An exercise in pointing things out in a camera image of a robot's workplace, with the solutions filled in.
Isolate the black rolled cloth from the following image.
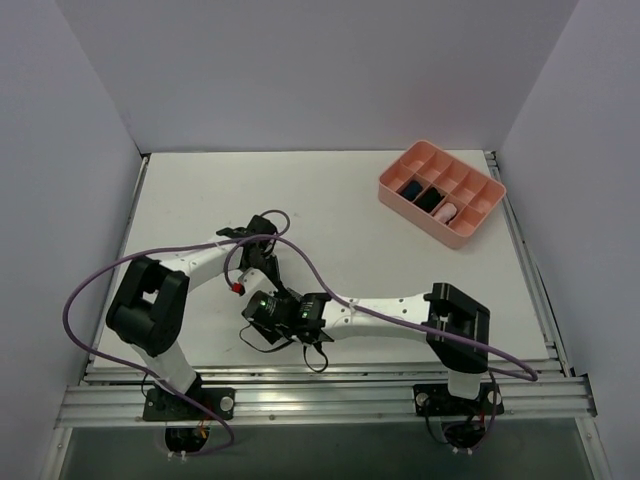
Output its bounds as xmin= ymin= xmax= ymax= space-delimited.
xmin=415 ymin=186 xmax=444 ymax=214

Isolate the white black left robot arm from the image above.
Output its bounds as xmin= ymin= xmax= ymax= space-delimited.
xmin=106 ymin=211 xmax=285 ymax=419

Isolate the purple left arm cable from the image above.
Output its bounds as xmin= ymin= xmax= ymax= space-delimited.
xmin=61 ymin=209 xmax=292 ymax=457

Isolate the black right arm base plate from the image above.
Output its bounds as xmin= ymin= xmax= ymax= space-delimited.
xmin=412 ymin=382 xmax=505 ymax=417

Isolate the aluminium frame rail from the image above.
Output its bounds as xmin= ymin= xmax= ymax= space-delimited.
xmin=55 ymin=361 xmax=602 ymax=428

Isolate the pink rolled cloth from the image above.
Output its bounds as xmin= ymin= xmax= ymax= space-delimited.
xmin=433 ymin=202 xmax=458 ymax=224

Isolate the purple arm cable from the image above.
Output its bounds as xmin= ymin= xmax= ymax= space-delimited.
xmin=222 ymin=235 xmax=539 ymax=451
xmin=61 ymin=209 xmax=292 ymax=457

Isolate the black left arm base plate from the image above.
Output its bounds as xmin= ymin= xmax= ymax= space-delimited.
xmin=142 ymin=387 xmax=236 ymax=422

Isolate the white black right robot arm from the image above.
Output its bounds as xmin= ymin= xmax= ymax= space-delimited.
xmin=232 ymin=269 xmax=489 ymax=413

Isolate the pink compartment tray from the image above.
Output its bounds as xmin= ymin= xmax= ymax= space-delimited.
xmin=378 ymin=140 xmax=506 ymax=250

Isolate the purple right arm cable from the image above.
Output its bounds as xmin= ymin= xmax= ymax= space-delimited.
xmin=222 ymin=235 xmax=539 ymax=451

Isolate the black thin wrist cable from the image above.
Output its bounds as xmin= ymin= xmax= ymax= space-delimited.
xmin=237 ymin=322 xmax=331 ymax=374

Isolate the blue rolled cloth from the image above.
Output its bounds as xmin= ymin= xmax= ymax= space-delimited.
xmin=401 ymin=180 xmax=423 ymax=201

